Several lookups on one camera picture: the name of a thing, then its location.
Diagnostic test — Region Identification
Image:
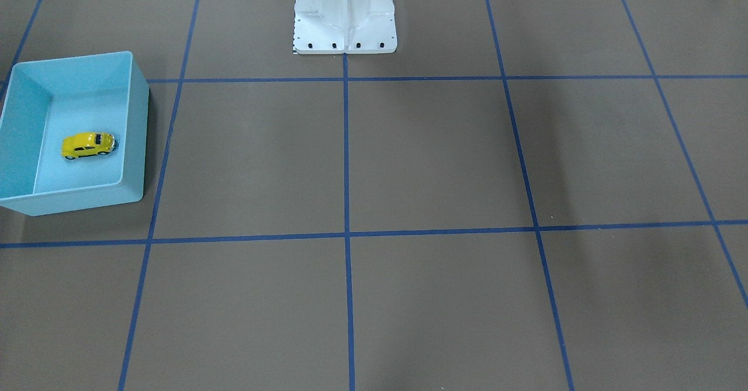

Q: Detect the yellow beetle toy car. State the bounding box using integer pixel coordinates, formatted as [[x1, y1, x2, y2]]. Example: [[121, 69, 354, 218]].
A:
[[60, 132, 117, 160]]

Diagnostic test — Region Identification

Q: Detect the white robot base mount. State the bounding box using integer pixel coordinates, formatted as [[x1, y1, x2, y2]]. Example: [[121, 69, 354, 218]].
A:
[[292, 0, 398, 55]]

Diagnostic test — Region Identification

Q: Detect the light blue plastic bin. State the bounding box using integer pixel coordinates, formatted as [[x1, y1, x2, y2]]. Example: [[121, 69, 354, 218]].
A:
[[1, 51, 150, 216]]

